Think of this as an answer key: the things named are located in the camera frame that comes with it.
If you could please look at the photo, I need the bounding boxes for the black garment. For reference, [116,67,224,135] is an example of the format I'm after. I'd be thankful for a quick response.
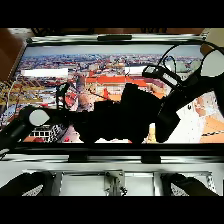
[71,82,172,145]

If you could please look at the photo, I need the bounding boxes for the beige cardboard box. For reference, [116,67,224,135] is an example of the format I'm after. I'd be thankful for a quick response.
[199,27,224,46]

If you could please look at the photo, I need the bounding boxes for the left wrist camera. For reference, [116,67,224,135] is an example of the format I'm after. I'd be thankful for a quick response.
[55,82,72,111]

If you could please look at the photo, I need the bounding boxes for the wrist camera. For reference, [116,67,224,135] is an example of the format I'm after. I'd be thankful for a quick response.
[142,64,168,82]
[55,82,72,111]

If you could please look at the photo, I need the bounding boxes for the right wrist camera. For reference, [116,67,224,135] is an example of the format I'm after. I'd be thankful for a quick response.
[142,64,168,82]

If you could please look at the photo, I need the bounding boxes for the black cable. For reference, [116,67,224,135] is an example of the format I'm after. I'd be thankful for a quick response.
[156,41,224,84]

